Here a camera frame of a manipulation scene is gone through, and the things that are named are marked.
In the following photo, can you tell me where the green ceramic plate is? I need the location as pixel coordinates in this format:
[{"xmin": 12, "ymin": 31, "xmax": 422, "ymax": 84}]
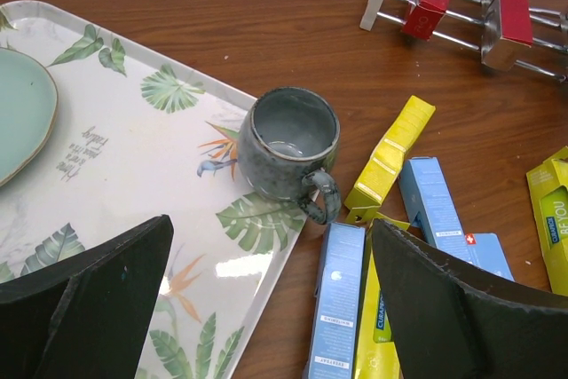
[{"xmin": 1, "ymin": 48, "xmax": 59, "ymax": 185}]

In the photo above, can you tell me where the grey ceramic mug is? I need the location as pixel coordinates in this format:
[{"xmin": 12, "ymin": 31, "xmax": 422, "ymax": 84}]
[{"xmin": 238, "ymin": 86, "xmax": 342, "ymax": 225}]

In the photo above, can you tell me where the blue toothpaste box middle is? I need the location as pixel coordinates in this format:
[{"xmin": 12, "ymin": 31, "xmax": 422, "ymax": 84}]
[{"xmin": 399, "ymin": 157, "xmax": 472, "ymax": 263}]

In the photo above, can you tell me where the white metal shelf rack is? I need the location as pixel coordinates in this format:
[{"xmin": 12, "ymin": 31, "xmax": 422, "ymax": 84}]
[{"xmin": 359, "ymin": 0, "xmax": 567, "ymax": 83}]

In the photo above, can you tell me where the blue toothpaste box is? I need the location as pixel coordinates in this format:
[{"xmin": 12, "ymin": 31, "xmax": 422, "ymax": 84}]
[
  {"xmin": 399, "ymin": 157, "xmax": 472, "ymax": 263},
  {"xmin": 465, "ymin": 233, "xmax": 515, "ymax": 281},
  {"xmin": 303, "ymin": 223, "xmax": 365, "ymax": 379}
]

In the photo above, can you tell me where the blue toothpaste box left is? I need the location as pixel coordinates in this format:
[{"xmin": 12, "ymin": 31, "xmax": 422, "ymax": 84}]
[{"xmin": 303, "ymin": 223, "xmax": 365, "ymax": 379}]

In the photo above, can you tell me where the blue toothpaste box right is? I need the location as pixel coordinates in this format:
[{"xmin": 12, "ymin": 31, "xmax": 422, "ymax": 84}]
[{"xmin": 465, "ymin": 233, "xmax": 515, "ymax": 281}]

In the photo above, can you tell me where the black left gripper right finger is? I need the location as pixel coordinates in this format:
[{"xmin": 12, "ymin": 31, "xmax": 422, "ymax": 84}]
[{"xmin": 371, "ymin": 219, "xmax": 567, "ymax": 378}]

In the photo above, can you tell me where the floral leaf serving tray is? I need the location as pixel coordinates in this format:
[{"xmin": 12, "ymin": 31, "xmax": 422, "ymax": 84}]
[{"xmin": 1, "ymin": 0, "xmax": 306, "ymax": 378}]

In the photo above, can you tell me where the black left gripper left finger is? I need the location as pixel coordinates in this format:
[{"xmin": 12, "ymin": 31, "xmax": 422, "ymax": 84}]
[{"xmin": 1, "ymin": 215, "xmax": 174, "ymax": 378}]

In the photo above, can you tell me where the yellow toothpaste box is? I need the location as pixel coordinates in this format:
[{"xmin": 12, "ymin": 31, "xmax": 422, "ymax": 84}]
[
  {"xmin": 526, "ymin": 146, "xmax": 567, "ymax": 296},
  {"xmin": 353, "ymin": 226, "xmax": 403, "ymax": 378},
  {"xmin": 344, "ymin": 96, "xmax": 436, "ymax": 224}
]

